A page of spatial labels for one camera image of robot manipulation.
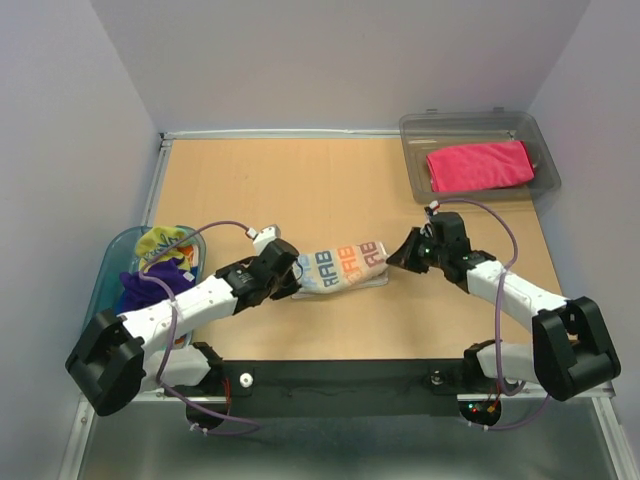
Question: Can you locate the purple towel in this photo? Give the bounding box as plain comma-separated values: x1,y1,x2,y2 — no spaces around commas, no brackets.
114,258,198,315

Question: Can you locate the teal plastic laundry bin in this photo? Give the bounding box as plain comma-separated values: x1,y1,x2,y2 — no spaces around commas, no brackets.
85,226,206,320

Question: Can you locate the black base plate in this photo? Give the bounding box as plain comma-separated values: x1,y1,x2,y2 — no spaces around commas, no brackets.
162,341,521,435

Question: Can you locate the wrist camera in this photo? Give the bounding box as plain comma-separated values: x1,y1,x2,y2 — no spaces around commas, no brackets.
246,224,281,255
424,200,441,223

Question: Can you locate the aluminium front rail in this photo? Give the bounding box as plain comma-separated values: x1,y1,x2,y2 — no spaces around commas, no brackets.
79,355,617,402

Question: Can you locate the clear grey plastic bin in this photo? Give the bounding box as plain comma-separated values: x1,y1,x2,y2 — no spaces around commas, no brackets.
399,109,561,203

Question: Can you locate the patterned light blue towel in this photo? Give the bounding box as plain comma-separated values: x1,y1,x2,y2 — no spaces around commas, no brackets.
293,241,389,299

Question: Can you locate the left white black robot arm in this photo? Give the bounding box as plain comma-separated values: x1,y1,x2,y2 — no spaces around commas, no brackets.
65,238,299,416

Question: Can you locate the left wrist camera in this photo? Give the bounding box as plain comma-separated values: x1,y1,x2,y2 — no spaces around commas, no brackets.
246,224,281,255

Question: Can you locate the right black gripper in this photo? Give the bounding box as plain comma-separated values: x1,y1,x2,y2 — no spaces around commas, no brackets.
385,226,447,273

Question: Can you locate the pink towel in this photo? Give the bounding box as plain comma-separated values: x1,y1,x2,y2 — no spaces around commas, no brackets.
426,141,535,193

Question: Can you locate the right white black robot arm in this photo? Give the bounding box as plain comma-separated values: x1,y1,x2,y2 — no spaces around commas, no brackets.
386,212,621,401

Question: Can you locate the yellow patterned towel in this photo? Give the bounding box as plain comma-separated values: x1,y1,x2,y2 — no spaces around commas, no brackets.
134,226,199,270

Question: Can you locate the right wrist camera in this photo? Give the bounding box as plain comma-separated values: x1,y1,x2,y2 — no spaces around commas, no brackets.
424,200,441,223

